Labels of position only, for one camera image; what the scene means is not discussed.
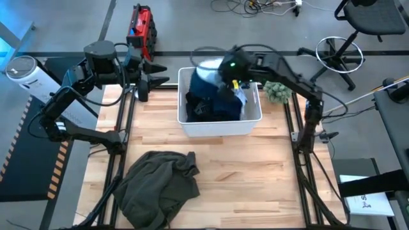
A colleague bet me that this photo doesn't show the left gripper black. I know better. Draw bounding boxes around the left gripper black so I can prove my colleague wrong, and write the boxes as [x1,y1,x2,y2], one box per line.
[127,60,171,103]

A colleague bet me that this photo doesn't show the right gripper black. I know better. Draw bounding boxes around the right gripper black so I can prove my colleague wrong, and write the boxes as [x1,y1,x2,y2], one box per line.
[219,47,254,89]

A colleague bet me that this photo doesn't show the dotted dark blue shirt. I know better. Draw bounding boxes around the dotted dark blue shirt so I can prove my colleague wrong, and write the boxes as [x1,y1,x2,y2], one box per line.
[189,58,249,121]

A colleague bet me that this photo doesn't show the black shorts with white print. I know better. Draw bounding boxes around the black shorts with white print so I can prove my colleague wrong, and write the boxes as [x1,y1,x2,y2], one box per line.
[185,91,213,123]

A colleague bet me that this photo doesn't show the white plastic bin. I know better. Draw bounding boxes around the white plastic bin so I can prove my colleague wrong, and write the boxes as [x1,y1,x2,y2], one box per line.
[177,66,263,139]

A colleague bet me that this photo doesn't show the olive green garment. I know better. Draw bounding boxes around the olive green garment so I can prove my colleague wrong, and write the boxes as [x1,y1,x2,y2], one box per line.
[112,150,201,230]

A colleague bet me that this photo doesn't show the red and black toolbox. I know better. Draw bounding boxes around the red and black toolbox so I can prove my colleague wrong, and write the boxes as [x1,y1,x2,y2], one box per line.
[125,3,158,62]

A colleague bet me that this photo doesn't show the small green artificial plant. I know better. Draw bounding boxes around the small green artificial plant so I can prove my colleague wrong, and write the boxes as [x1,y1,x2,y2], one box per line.
[262,80,293,105]

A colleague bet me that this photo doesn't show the long pale rod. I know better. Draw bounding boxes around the long pale rod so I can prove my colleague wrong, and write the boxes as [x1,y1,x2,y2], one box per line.
[320,75,409,116]

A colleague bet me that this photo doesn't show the white tower air purifier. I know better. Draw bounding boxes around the white tower air purifier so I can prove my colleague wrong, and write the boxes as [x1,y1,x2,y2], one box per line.
[4,55,98,128]

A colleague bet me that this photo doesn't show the black office chair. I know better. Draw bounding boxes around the black office chair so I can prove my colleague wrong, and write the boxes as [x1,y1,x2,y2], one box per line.
[296,0,407,92]

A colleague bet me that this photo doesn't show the blue lit glass panel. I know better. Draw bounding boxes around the blue lit glass panel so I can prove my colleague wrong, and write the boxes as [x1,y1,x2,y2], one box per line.
[0,12,36,72]

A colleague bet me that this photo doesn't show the dark grey box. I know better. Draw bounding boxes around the dark grey box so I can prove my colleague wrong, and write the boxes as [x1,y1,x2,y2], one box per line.
[331,158,380,180]

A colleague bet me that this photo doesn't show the black mat with orange stripes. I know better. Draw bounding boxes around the black mat with orange stripes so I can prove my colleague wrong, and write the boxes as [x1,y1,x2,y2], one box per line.
[0,56,93,203]

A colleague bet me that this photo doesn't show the black device on side table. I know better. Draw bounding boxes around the black device on side table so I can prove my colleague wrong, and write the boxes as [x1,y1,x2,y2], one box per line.
[382,77,409,104]

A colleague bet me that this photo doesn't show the black flat bar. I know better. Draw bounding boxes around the black flat bar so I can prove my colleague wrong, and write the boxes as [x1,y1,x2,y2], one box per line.
[337,169,409,198]

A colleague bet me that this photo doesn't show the white paper sheet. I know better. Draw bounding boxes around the white paper sheet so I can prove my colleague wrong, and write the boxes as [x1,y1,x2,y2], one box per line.
[339,174,396,217]

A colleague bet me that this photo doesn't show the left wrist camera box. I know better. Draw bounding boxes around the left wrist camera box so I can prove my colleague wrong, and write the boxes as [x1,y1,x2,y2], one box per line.
[123,47,142,70]

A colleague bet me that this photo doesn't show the black aluminium table frame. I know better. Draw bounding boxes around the black aluminium table frame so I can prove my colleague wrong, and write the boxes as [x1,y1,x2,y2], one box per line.
[75,83,350,230]

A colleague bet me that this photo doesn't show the floor cable bundle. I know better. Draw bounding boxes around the floor cable bundle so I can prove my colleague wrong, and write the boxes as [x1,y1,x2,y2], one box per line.
[210,0,303,17]

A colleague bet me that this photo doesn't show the black side cable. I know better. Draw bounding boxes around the black side cable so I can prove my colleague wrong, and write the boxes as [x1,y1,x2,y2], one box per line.
[321,105,376,125]

